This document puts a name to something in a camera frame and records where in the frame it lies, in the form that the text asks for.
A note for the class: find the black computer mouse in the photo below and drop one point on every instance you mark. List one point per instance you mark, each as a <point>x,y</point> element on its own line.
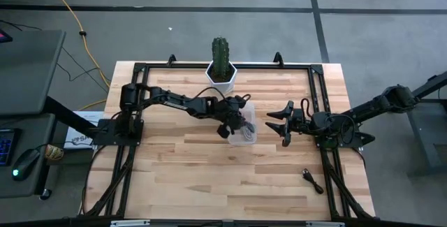
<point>25,164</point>

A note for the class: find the green cactus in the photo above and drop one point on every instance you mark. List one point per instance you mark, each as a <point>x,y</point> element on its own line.
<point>220,57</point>

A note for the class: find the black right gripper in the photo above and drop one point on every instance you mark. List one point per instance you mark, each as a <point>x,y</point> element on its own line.
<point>298,122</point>

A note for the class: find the black aluminium table frame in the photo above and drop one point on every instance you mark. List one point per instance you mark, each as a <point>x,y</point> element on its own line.
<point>279,66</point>

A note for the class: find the dark metal side stand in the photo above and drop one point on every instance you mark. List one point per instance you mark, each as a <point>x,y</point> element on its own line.
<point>427,129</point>

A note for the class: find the small device pink screen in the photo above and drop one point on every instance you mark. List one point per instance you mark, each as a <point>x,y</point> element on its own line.
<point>4,36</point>

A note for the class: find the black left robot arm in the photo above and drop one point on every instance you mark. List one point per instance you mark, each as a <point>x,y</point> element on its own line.
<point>167,101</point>

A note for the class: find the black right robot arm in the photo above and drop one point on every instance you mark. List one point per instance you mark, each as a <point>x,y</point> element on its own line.
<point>366,108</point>

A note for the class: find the white hexagonal plant pot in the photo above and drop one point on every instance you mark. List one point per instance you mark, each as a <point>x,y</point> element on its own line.
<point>223,86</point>

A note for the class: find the clear plastic container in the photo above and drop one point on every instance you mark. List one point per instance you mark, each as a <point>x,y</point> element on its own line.
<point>244,142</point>

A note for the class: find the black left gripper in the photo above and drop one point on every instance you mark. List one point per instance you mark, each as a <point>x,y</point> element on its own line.
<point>230,115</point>

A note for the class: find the backlit keyboard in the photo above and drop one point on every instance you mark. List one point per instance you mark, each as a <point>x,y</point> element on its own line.
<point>6,146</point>

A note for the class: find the white printed paper sheet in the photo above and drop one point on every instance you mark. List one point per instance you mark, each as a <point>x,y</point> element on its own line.
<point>75,139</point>

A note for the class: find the grey desk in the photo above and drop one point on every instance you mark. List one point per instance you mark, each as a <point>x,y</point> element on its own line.
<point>28,73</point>

